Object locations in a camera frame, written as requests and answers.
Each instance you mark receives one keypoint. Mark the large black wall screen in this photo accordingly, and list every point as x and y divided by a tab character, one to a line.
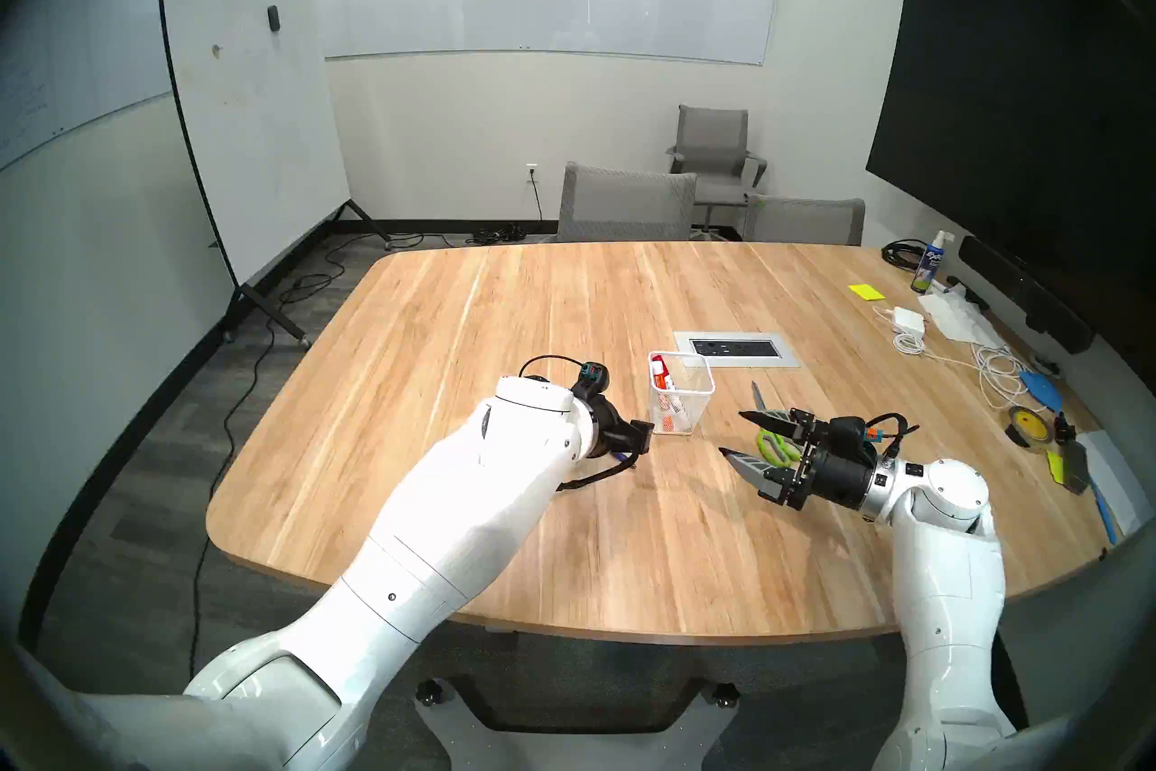
1011	101

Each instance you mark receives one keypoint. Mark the grey mesh table chair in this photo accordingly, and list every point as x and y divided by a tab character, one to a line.
804	221
628	202

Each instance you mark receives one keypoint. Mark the white power adapter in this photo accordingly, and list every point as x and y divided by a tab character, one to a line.
908	319

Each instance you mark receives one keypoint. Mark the white mesh pen holder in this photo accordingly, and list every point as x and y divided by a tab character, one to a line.
703	403

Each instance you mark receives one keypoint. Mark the blue ballpoint pen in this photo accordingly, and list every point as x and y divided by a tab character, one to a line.
625	462

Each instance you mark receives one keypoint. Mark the mobile whiteboard on stand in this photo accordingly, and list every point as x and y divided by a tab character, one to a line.
253	119

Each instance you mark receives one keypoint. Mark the orange Expo marker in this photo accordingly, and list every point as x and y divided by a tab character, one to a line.
658	370

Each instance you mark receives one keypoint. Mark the blue pen beside paper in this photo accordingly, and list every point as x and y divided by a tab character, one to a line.
1104	512

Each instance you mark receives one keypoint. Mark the black yellow tape roll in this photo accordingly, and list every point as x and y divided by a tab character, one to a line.
1016	433

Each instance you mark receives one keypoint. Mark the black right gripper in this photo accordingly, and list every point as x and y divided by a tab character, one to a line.
835	471

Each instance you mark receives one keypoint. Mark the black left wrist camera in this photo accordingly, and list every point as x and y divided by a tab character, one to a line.
591	376

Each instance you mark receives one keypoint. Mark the blue flat object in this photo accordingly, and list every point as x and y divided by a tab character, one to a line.
1046	390

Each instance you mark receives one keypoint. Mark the black video sound bar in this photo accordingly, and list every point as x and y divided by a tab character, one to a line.
1020	290

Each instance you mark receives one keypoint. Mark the wall whiteboard with writing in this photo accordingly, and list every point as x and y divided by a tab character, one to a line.
72	83

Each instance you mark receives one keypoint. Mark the grey office chair with armrests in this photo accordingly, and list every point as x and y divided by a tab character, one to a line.
713	137

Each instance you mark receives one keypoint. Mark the Expo cleaner spray bottle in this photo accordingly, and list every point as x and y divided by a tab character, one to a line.
927	268

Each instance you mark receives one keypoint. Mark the silver table power outlet panel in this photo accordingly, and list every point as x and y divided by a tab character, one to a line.
745	347

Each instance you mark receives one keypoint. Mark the yellow sticky note pad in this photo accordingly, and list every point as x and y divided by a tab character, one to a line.
865	291

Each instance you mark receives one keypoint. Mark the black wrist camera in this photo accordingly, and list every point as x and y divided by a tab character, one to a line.
591	376
849	430

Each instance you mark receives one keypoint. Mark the grey yellow eraser block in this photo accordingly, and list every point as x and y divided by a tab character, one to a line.
1073	467

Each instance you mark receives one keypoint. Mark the white paper sheet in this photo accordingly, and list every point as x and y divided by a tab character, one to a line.
1124	480

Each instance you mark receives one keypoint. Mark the red cap patterned marker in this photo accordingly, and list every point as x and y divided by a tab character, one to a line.
677	412

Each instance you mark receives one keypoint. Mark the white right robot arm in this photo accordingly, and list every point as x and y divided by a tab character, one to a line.
948	598

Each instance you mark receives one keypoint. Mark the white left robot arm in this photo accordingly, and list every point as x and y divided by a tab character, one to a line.
433	561

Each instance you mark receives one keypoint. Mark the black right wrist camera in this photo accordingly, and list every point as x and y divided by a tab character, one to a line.
849	430

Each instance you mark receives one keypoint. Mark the black base knob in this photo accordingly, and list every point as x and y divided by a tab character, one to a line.
427	691
725	693

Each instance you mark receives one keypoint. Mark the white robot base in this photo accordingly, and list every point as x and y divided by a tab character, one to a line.
578	751

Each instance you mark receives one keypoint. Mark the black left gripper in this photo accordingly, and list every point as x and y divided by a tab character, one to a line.
607	426

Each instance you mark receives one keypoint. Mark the white crumpled tissue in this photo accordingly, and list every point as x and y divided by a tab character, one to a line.
962	317

